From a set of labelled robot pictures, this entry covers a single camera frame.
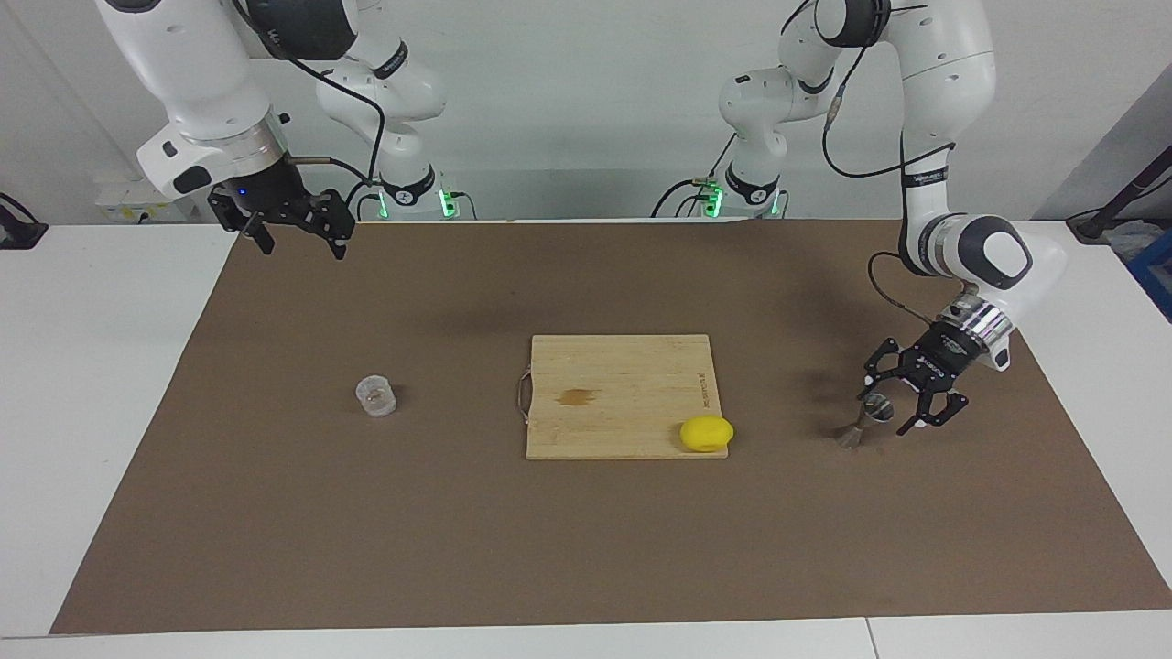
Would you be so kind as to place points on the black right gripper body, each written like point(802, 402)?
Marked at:
point(270, 190)

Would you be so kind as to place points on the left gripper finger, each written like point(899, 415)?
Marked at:
point(943, 409)
point(884, 364)

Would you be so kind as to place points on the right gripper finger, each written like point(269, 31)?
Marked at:
point(229, 210)
point(331, 215)

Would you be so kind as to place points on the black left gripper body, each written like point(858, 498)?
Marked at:
point(943, 359)

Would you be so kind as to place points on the steel jigger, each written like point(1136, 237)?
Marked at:
point(879, 410)

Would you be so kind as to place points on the clear plastic cup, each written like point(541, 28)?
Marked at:
point(376, 398)

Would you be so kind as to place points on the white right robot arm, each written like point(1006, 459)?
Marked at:
point(201, 64)

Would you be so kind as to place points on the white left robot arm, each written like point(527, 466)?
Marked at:
point(943, 91)

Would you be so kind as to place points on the white power strip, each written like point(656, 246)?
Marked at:
point(119, 209)

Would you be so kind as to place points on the yellow lemon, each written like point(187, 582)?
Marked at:
point(707, 434)

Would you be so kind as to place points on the black stand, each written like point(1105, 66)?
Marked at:
point(1090, 224)

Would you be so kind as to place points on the black clamp base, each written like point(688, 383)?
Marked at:
point(18, 233)

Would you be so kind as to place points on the blue crate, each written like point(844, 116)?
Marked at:
point(1155, 275)

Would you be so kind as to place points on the wooden cutting board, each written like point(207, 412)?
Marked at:
point(623, 384)

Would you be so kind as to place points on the brown table mat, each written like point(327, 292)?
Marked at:
point(586, 549)

